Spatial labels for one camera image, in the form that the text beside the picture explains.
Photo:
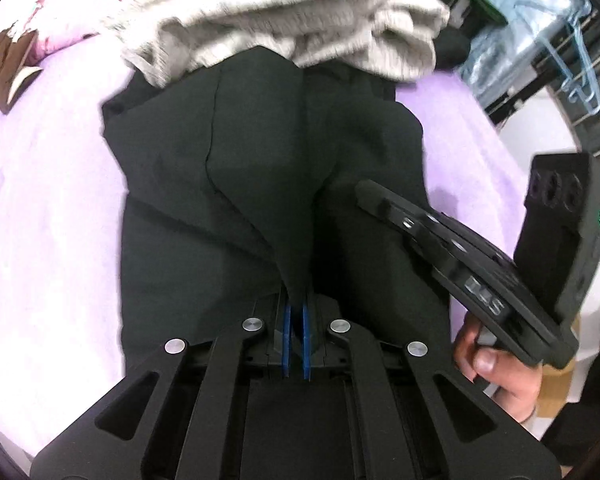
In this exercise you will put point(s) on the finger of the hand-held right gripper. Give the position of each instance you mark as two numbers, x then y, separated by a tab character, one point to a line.
430	232

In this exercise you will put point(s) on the person's right hand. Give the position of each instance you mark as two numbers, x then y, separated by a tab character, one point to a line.
505	380

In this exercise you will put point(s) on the grey fleece clothing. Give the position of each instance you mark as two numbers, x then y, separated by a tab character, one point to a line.
280	10

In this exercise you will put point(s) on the black jacket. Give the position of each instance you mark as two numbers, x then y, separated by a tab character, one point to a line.
230	160

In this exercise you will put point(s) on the blue clothes hangers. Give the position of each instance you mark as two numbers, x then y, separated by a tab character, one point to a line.
587	95

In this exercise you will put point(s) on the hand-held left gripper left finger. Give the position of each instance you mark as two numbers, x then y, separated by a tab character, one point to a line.
286	340

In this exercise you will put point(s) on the purple bed sheet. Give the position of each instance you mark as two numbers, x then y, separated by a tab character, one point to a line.
45	210

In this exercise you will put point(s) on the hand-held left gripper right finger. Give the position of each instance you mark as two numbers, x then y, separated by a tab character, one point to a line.
307	340

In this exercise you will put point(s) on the pink floral quilt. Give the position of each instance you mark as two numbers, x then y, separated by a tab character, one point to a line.
65	5

